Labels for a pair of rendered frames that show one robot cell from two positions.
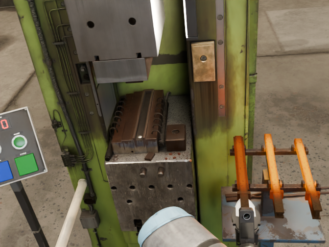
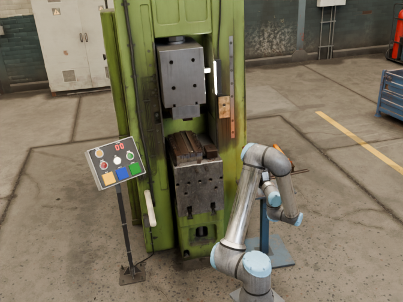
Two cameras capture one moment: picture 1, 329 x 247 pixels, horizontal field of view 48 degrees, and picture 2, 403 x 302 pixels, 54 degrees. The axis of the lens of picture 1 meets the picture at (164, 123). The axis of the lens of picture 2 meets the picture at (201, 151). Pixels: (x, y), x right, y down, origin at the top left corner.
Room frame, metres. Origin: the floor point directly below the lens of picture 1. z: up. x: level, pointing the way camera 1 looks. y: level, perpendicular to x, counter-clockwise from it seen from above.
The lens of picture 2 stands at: (-1.28, 0.92, 2.31)
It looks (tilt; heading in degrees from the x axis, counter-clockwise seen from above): 26 degrees down; 341
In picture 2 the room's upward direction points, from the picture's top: 3 degrees counter-clockwise
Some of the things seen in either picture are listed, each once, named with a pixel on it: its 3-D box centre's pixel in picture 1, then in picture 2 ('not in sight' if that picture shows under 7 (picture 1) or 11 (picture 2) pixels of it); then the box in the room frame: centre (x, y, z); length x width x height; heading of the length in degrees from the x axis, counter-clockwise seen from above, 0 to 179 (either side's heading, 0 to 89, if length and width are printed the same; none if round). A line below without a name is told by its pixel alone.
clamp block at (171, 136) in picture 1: (176, 137); (210, 151); (1.32, -0.04, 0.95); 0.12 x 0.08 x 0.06; 172
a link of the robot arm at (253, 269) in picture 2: not in sight; (255, 271); (0.17, 0.16, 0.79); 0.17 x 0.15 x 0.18; 34
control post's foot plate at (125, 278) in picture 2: not in sight; (131, 270); (1.28, 0.71, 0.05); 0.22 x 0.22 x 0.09; 82
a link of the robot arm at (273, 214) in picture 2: not in sight; (274, 211); (0.60, -0.20, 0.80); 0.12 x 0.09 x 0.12; 34
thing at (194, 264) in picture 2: not in sight; (197, 258); (1.24, 0.15, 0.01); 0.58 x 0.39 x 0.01; 82
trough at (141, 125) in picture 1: (144, 112); (187, 141); (1.49, 0.09, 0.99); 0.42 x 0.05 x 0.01; 172
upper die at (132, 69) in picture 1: (128, 48); (181, 103); (1.49, 0.11, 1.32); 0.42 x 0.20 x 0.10; 172
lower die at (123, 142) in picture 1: (140, 118); (184, 145); (1.49, 0.11, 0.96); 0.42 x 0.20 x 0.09; 172
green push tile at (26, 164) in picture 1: (26, 164); (134, 168); (1.19, 0.58, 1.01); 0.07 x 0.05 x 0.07; 107
